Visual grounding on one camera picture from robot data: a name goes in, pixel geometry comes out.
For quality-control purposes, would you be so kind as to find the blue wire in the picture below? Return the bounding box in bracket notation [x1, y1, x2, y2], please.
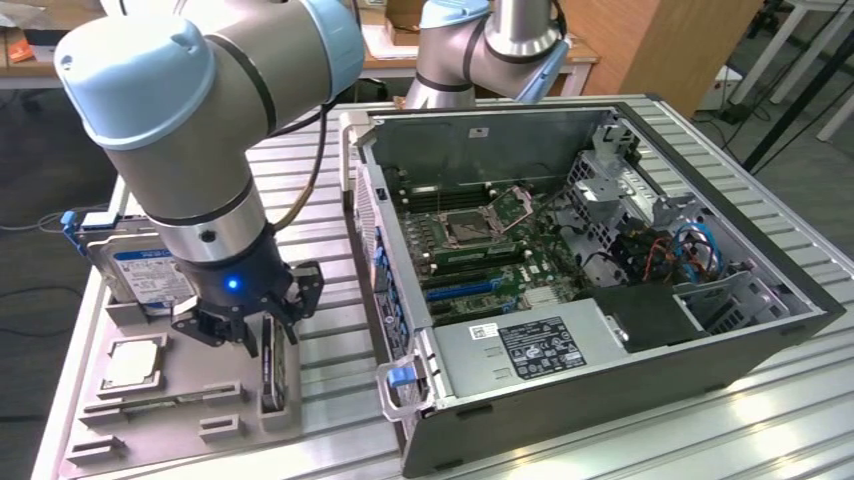
[671, 221, 727, 282]

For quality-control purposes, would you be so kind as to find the flat white box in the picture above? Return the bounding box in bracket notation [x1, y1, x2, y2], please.
[360, 22, 423, 62]

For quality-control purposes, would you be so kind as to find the wooden desk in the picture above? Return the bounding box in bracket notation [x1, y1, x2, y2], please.
[0, 0, 602, 97]

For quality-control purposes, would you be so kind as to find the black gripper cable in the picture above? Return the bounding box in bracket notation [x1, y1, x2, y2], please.
[271, 0, 366, 232]

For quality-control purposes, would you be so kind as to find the grey parts rack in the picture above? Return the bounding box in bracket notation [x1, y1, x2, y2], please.
[57, 234, 308, 476]

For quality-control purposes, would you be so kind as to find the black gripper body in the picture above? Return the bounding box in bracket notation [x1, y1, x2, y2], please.
[176, 225, 296, 322]

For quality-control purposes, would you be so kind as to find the CPU socket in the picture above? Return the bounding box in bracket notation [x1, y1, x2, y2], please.
[442, 209, 500, 249]

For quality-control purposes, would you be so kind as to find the red wire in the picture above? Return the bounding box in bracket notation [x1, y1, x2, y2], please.
[641, 236, 677, 287]

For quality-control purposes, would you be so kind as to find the black open PC case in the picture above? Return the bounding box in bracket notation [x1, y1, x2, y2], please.
[336, 102, 849, 479]

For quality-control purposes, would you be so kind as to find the blue expansion slot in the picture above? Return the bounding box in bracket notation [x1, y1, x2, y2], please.
[422, 278, 496, 298]

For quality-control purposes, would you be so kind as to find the grey power supply unit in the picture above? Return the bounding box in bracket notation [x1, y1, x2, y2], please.
[431, 298, 630, 401]

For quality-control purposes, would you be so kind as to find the silver CPU chip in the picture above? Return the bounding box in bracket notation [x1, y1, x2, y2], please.
[105, 341, 163, 389]

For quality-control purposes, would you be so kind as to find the metal drive cage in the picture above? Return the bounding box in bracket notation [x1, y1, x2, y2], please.
[565, 149, 670, 242]

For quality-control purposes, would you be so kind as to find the hard disk with blue rails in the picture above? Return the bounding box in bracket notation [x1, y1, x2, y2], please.
[60, 209, 199, 317]

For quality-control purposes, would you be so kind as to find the black slanted pole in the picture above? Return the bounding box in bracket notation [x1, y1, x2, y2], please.
[739, 0, 854, 174]

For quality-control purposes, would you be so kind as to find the grey floor cable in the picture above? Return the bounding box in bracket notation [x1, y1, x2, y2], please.
[0, 210, 83, 237]

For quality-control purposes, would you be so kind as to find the white box with black top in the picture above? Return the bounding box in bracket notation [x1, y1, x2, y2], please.
[23, 28, 76, 50]

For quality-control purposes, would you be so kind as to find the open socket cover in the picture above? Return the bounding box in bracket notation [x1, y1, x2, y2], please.
[488, 183, 536, 234]

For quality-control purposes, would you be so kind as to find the white table frame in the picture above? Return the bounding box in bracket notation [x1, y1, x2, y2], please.
[725, 0, 854, 142]

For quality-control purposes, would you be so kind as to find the green motherboard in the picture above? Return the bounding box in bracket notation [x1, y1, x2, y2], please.
[396, 169, 590, 322]

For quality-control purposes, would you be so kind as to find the installed green RAM stick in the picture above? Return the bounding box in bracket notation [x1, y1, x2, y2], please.
[431, 241, 527, 267]

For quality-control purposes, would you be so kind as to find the brown cardboard box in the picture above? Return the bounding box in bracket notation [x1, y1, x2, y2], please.
[384, 0, 430, 34]

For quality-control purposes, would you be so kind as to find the black graphics card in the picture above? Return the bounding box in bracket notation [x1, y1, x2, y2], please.
[258, 309, 292, 414]

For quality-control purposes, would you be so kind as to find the metal disk bay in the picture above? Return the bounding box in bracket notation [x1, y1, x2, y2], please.
[671, 271, 797, 337]

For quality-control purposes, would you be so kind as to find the wooden cabinet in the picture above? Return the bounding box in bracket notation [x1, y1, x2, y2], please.
[563, 0, 766, 120]

